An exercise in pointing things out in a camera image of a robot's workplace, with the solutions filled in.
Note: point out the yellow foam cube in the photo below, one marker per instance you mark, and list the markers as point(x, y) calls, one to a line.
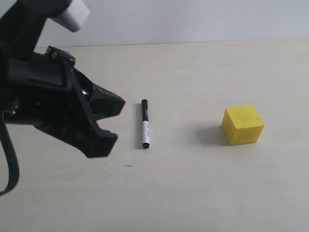
point(242, 125)

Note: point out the black and white marker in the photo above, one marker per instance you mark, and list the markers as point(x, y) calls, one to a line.
point(145, 125)

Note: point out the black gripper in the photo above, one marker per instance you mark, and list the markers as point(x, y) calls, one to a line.
point(47, 91)

